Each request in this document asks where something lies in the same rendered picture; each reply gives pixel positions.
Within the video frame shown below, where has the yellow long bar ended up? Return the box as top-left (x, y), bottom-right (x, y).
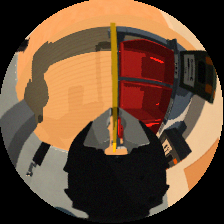
top-left (110, 22), bottom-right (118, 152)

